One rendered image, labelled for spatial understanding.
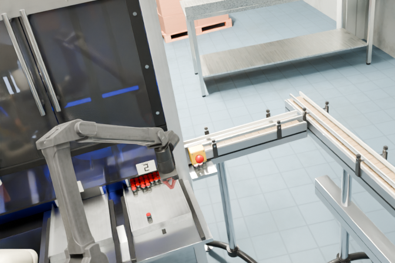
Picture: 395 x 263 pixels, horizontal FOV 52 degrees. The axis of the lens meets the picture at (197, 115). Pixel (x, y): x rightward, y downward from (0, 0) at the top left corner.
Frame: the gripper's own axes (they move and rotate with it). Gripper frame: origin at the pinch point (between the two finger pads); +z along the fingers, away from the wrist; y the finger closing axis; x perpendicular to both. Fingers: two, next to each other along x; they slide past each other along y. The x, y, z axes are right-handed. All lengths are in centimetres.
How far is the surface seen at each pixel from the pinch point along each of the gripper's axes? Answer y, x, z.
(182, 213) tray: 5.3, -2.0, 20.2
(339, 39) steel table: 285, -252, 91
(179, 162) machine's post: 27.1, -7.7, 9.6
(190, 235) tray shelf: -8.5, -2.3, 20.3
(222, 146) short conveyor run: 39, -32, 16
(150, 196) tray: 22.8, 9.8, 20.3
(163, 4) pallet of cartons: 493, -80, 55
